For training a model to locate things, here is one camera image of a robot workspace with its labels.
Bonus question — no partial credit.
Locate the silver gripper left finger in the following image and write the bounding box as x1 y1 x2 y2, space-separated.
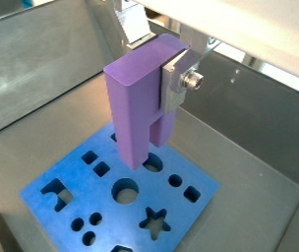
112 0 155 50

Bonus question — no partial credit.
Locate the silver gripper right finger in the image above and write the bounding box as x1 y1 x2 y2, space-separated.
160 25 220 114

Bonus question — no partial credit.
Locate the purple double-square block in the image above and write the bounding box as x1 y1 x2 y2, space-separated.
104 33 187 169

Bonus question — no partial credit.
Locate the blue shape-sorter board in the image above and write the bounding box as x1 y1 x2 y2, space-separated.
21 125 219 252

